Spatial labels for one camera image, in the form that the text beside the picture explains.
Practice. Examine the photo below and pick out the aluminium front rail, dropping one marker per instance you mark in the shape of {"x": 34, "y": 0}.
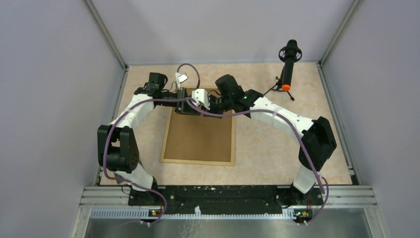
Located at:
{"x": 112, "y": 202}

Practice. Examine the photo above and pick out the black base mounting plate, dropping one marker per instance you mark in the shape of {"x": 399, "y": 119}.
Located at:
{"x": 225, "y": 199}

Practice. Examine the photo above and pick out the wooden picture frame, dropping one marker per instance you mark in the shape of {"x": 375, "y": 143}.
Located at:
{"x": 199, "y": 140}

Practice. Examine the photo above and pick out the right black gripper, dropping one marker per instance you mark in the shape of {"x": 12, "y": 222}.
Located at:
{"x": 211, "y": 98}

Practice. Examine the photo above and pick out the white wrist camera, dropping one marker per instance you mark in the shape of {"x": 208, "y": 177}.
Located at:
{"x": 200, "y": 97}
{"x": 180, "y": 78}

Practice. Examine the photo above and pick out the grey lego baseplate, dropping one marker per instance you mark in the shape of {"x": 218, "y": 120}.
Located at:
{"x": 119, "y": 179}

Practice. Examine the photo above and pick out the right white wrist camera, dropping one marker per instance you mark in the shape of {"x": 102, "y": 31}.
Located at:
{"x": 200, "y": 97}

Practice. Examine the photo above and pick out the black microphone orange tip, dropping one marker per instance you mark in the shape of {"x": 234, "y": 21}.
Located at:
{"x": 289, "y": 54}

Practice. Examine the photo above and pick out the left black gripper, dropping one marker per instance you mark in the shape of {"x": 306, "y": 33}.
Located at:
{"x": 183, "y": 107}

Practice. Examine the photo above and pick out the black mini tripod stand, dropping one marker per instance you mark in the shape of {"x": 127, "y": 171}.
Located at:
{"x": 277, "y": 87}

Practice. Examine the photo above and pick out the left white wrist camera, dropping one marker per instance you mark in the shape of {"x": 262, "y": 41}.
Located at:
{"x": 180, "y": 78}

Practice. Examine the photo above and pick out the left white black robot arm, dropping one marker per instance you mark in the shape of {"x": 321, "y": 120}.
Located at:
{"x": 118, "y": 152}

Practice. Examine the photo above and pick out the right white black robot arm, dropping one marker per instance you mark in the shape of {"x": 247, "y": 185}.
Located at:
{"x": 315, "y": 136}

